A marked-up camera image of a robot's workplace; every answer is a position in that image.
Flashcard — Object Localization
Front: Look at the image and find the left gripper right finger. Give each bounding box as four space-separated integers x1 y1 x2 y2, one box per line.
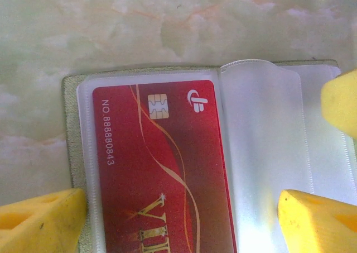
277 189 357 253

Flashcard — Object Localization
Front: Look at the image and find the green card holder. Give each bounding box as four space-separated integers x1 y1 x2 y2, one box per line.
61 58 357 253

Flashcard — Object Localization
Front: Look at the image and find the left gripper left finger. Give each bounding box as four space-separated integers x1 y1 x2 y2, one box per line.
0 188 86 253

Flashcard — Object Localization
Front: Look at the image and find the red VIP card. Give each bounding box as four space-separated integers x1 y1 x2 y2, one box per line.
91 79 238 253

